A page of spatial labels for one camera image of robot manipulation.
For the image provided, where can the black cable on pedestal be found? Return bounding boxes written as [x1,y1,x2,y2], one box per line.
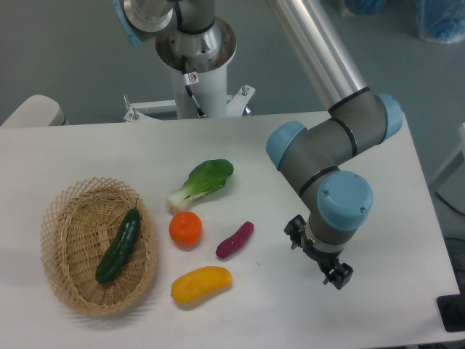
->
[180,55,208,119]

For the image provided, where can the yellow mango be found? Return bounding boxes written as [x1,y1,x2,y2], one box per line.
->
[171,266,233,305]

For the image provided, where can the orange tangerine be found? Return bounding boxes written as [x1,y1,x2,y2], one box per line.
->
[169,211,203,249]

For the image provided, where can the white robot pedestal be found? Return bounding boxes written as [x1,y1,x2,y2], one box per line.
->
[124,17,255,122]

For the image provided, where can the white chair back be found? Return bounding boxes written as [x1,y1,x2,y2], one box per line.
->
[1,95,69,129]

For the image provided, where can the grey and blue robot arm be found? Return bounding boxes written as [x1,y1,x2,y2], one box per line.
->
[113,1,403,289]

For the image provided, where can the purple sweet potato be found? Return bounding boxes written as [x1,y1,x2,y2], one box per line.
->
[216,221,254,259]

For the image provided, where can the woven wicker basket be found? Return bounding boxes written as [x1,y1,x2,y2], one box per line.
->
[41,177,158,316]

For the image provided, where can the dark green cucumber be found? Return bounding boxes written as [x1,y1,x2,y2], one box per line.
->
[95,200,142,284]

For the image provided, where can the black device at table edge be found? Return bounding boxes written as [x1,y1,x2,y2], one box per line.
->
[437,294,465,333]

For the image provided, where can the blue plastic bag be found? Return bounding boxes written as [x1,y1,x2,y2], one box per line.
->
[415,0,464,44]

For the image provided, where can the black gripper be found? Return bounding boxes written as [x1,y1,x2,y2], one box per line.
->
[283,214,353,290]

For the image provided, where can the green bok choy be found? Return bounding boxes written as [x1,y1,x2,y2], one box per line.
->
[166,159,234,214]

